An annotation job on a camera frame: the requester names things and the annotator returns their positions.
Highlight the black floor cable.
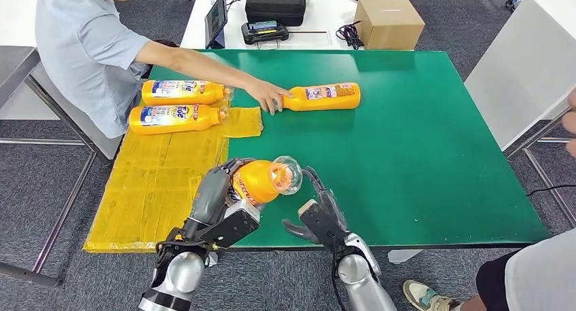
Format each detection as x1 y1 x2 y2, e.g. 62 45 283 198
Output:
526 184 576 198

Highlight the black tablet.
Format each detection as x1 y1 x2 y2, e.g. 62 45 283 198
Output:
204 0 229 50

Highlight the black cable bundle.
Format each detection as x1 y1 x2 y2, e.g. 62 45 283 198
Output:
335 22 365 51

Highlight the white bench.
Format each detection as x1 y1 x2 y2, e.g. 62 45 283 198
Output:
30 63 127 162

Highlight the brown cardboard box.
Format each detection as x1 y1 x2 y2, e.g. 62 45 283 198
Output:
353 0 426 52

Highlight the person's right hand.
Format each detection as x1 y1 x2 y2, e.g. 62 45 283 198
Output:
245 79 293 116

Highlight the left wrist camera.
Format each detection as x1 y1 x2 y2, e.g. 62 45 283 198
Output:
198 200 262 251

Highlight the steel table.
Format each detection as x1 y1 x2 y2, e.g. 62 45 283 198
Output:
0 45 96 288

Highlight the white table with metal legs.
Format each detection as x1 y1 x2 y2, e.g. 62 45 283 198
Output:
463 0 576 231

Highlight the person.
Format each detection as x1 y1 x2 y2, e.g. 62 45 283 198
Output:
35 0 293 139

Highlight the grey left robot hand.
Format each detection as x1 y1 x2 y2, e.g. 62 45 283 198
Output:
189 158 256 229

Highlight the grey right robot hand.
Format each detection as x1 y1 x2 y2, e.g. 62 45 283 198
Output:
282 166 348 246

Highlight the black zip case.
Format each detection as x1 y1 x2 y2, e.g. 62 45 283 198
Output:
245 0 307 28

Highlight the black handheld controller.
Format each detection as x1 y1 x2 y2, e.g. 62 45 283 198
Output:
240 20 290 45

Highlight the orange detergent bottle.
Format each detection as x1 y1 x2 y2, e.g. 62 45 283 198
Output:
281 82 362 112
225 155 303 207
129 104 229 136
141 79 235 107

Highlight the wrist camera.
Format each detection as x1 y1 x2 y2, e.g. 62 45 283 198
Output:
198 200 262 251
298 199 350 251

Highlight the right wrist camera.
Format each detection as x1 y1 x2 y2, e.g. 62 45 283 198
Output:
298 199 350 251

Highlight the person's shoe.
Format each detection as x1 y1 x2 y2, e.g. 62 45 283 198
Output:
401 279 463 311

